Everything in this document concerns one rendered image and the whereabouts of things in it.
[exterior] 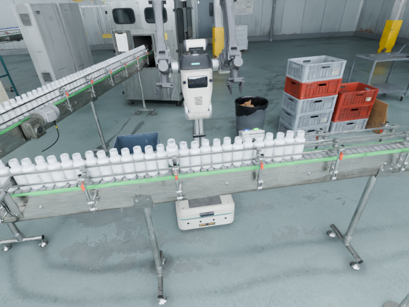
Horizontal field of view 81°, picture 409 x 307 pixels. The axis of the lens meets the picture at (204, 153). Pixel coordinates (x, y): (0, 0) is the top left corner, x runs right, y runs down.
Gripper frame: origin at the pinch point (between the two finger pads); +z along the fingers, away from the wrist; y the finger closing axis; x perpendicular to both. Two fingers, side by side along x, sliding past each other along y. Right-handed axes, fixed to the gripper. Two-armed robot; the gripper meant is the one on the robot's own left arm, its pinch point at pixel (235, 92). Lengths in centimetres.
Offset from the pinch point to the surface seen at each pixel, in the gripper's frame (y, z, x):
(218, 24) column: 160, -318, 641
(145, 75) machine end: -72, -92, 337
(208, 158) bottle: -26, 38, -27
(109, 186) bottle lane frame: -79, 48, -24
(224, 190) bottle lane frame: -17, 58, -21
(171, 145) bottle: -45, 29, -33
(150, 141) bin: -59, 28, 38
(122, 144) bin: -81, 29, 39
